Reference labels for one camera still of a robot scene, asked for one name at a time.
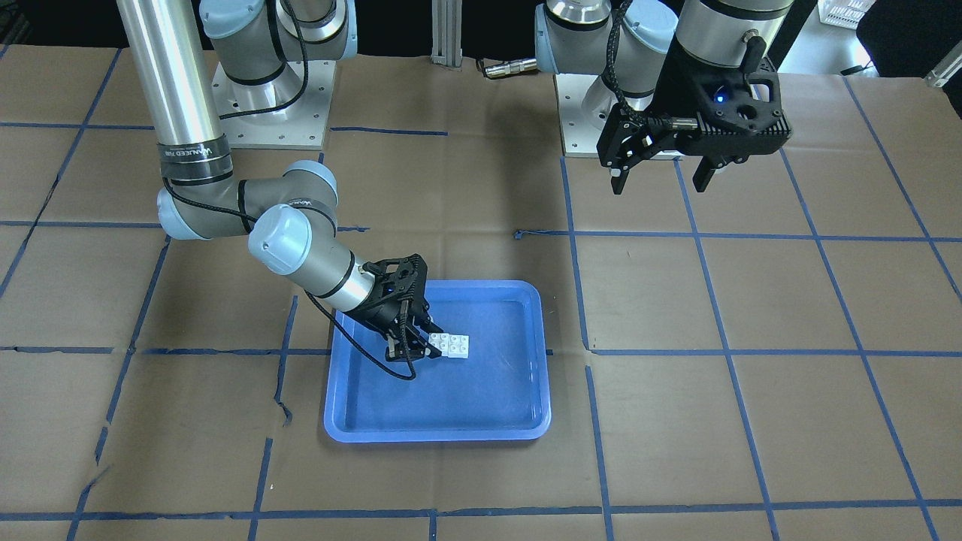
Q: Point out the blue plastic tray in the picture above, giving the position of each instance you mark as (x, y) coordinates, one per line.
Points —
(499, 392)

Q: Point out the silver cable connector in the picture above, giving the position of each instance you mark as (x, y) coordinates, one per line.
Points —
(509, 68)

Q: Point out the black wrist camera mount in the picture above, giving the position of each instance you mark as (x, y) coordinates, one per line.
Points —
(738, 114)

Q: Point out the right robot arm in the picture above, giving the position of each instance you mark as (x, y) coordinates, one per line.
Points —
(290, 219)

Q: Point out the aluminium frame post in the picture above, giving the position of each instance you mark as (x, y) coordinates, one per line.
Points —
(446, 34)

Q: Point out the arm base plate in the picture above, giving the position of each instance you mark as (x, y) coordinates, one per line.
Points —
(584, 103)
(300, 126)

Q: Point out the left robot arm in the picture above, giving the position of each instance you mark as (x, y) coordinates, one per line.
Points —
(649, 40)

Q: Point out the white toy building block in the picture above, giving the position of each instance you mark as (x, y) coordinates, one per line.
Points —
(451, 345)

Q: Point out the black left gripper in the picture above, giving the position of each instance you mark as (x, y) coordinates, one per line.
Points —
(678, 89)

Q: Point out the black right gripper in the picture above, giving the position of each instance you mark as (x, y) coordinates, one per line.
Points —
(373, 309)

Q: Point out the white plastic basket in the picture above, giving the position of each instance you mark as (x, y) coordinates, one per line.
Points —
(843, 14)

